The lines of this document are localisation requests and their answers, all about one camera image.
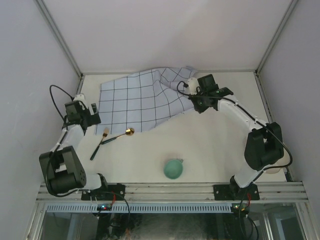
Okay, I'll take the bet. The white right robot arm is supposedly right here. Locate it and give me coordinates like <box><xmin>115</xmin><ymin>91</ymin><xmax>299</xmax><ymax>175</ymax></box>
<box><xmin>183</xmin><ymin>74</ymin><xmax>284</xmax><ymax>200</ymax></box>

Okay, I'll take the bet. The blue slotted cable duct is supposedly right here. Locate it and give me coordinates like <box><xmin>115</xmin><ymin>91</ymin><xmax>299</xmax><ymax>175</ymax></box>
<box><xmin>45</xmin><ymin>203</ymin><xmax>232</xmax><ymax>214</ymax></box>

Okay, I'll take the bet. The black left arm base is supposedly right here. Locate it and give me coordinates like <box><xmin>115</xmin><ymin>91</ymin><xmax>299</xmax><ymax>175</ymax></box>
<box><xmin>81</xmin><ymin>183</ymin><xmax>126</xmax><ymax>201</ymax></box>

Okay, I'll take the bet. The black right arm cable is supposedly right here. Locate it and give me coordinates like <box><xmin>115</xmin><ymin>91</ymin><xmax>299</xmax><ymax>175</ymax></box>
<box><xmin>176</xmin><ymin>81</ymin><xmax>293</xmax><ymax>173</ymax></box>

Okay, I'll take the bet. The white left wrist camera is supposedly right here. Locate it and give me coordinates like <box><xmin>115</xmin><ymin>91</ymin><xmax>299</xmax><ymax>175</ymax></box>
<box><xmin>73</xmin><ymin>93</ymin><xmax>88</xmax><ymax>107</ymax></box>

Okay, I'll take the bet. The gold fork green handle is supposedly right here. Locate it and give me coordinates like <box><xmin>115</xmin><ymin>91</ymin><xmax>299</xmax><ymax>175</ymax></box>
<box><xmin>90</xmin><ymin>127</ymin><xmax>110</xmax><ymax>161</ymax></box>

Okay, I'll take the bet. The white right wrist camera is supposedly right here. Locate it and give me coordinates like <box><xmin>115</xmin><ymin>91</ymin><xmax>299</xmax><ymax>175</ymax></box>
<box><xmin>187</xmin><ymin>77</ymin><xmax>199</xmax><ymax>95</ymax></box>

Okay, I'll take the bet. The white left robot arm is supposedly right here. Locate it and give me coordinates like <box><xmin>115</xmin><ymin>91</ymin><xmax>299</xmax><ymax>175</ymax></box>
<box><xmin>39</xmin><ymin>100</ymin><xmax>110</xmax><ymax>200</ymax></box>

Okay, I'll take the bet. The gold spoon green handle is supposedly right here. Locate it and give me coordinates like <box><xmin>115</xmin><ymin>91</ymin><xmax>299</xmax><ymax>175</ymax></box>
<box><xmin>101</xmin><ymin>128</ymin><xmax>135</xmax><ymax>145</ymax></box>

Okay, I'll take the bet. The white black-grid tablecloth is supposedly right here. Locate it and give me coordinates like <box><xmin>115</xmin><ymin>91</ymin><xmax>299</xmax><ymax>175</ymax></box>
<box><xmin>95</xmin><ymin>67</ymin><xmax>197</xmax><ymax>135</ymax></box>

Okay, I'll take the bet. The aluminium enclosure frame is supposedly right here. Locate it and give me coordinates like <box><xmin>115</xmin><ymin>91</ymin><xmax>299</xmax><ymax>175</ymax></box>
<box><xmin>43</xmin><ymin>0</ymin><xmax>290</xmax><ymax>183</ymax></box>

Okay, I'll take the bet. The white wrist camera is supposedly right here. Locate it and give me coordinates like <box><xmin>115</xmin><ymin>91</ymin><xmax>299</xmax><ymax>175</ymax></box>
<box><xmin>187</xmin><ymin>77</ymin><xmax>199</xmax><ymax>95</ymax></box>
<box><xmin>73</xmin><ymin>93</ymin><xmax>88</xmax><ymax>107</ymax></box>

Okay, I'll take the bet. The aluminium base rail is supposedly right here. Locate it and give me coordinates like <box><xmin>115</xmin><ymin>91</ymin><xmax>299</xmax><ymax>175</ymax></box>
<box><xmin>36</xmin><ymin>181</ymin><xmax>310</xmax><ymax>201</ymax></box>

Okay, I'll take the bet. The cream divided plate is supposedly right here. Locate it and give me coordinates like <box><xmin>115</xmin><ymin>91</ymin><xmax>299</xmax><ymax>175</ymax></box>
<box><xmin>265</xmin><ymin>151</ymin><xmax>290</xmax><ymax>174</ymax></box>

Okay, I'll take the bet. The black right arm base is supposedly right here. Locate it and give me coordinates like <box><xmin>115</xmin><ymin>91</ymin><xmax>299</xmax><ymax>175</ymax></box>
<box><xmin>213</xmin><ymin>184</ymin><xmax>260</xmax><ymax>201</ymax></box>

